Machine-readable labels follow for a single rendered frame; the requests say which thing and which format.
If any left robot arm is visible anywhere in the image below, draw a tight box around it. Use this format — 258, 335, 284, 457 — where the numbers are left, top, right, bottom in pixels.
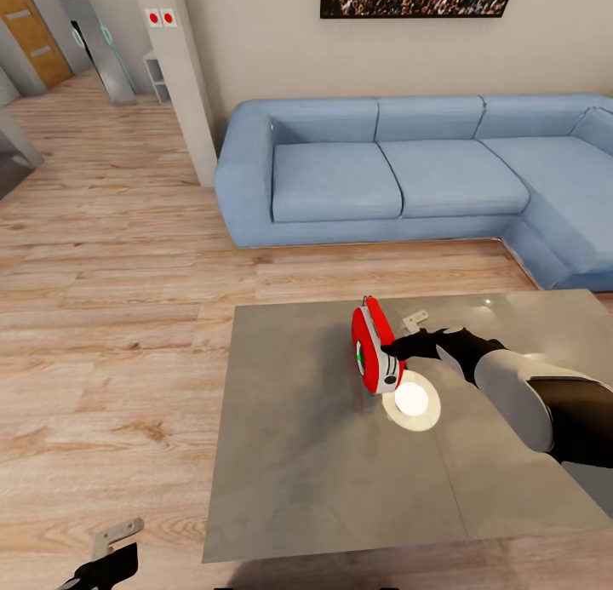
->
55, 518, 145, 590

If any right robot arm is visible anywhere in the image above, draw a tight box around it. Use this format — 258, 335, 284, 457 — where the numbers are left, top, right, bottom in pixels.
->
381, 311, 613, 519

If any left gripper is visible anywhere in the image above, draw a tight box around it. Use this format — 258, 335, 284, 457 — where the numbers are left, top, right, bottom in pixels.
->
74, 542, 138, 590

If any radio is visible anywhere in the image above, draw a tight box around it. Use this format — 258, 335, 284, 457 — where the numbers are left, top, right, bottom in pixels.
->
352, 296, 408, 393

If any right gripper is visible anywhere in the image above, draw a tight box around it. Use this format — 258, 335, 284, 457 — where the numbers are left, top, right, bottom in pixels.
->
381, 328, 428, 361

